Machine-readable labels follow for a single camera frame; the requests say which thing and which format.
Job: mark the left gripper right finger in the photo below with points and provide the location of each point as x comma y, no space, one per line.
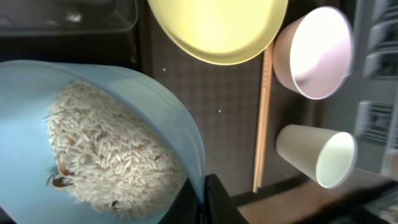
219,207

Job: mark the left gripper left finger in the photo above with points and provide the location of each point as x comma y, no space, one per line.
185,209

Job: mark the yellow plate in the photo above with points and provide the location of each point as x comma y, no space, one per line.
220,32

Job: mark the upper clear plastic bin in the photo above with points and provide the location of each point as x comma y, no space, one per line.
66,17

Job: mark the grey plastic dishwasher rack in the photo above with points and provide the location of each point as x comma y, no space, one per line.
366,105

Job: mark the light blue bowl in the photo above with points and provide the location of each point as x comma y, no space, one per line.
27,89

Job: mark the leftover cooked rice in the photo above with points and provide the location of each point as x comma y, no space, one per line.
108,156

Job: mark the pale green cup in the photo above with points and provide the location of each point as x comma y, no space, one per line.
326,156

